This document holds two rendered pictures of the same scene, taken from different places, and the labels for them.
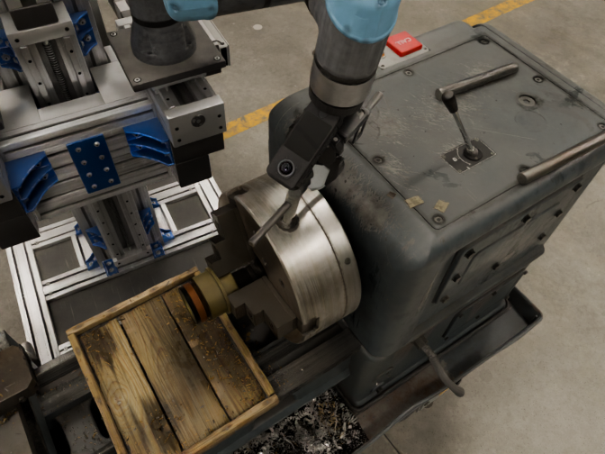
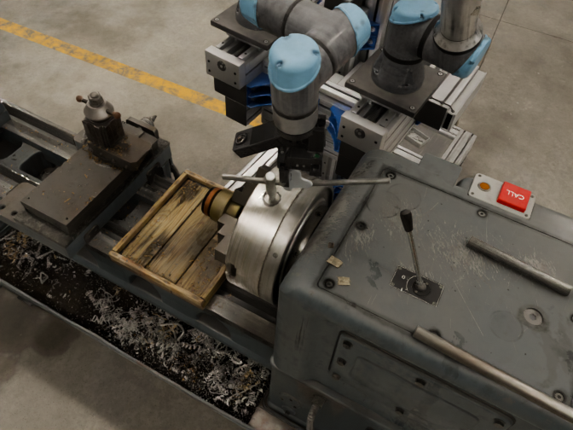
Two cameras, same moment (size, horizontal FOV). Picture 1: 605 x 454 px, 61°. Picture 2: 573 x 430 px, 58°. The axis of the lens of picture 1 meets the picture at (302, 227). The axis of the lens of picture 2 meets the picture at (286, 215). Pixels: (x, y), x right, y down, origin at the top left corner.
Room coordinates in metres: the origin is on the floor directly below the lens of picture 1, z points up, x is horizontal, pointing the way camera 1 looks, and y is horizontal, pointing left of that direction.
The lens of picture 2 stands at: (0.20, -0.61, 2.09)
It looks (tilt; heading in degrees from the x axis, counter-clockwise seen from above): 52 degrees down; 61
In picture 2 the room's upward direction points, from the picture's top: 5 degrees clockwise
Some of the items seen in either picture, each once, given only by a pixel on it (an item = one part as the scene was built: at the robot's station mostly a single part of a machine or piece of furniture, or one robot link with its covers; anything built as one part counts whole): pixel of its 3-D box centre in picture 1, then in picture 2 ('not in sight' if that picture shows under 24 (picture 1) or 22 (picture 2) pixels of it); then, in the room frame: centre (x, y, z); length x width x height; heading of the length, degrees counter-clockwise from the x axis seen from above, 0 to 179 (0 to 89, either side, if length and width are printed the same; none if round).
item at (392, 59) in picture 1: (392, 59); (498, 202); (0.97, -0.17, 1.23); 0.13 x 0.08 x 0.05; 127
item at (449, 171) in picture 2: not in sight; (436, 174); (0.88, -0.06, 1.24); 0.09 x 0.08 x 0.03; 127
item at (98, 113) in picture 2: not in sight; (97, 107); (0.24, 0.57, 1.13); 0.08 x 0.08 x 0.03
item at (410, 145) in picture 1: (428, 177); (436, 305); (0.79, -0.27, 1.06); 0.59 x 0.48 x 0.39; 127
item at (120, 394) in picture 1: (170, 367); (193, 234); (0.38, 0.25, 0.89); 0.36 x 0.30 x 0.04; 37
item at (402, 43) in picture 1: (402, 45); (513, 197); (0.98, -0.19, 1.26); 0.06 x 0.06 x 0.02; 37
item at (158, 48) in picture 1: (160, 27); (401, 62); (1.05, 0.36, 1.21); 0.15 x 0.15 x 0.10
